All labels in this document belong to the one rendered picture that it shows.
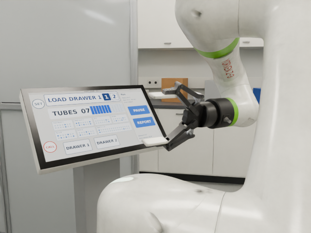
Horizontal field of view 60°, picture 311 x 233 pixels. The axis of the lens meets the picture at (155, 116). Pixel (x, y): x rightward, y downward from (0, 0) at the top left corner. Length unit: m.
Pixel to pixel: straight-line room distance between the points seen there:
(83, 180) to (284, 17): 0.89
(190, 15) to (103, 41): 1.32
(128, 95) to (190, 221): 0.92
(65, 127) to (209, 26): 0.64
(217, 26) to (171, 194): 0.32
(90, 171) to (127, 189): 0.76
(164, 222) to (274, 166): 0.13
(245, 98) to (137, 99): 0.49
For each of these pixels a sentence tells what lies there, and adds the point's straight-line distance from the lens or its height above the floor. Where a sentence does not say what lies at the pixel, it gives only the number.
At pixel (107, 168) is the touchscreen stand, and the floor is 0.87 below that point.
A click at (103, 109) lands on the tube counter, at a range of 1.08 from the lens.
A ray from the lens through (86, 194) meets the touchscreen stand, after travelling 1.12.
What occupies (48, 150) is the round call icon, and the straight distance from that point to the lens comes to 0.93.
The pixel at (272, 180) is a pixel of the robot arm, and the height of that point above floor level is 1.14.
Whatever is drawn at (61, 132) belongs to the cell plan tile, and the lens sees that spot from 0.97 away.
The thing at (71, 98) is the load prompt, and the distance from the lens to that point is 1.06.
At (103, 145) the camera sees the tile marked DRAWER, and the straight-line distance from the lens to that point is 0.99.
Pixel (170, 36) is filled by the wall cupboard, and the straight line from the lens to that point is 3.35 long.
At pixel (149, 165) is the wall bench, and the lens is 3.20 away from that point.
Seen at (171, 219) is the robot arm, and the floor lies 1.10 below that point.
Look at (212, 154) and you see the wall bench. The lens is 3.09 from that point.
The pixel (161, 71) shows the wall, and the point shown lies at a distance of 3.70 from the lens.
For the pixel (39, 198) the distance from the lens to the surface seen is 2.23.
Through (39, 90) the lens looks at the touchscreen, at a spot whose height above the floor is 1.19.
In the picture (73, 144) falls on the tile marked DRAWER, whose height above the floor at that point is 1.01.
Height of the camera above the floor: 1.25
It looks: 9 degrees down
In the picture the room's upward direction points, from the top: straight up
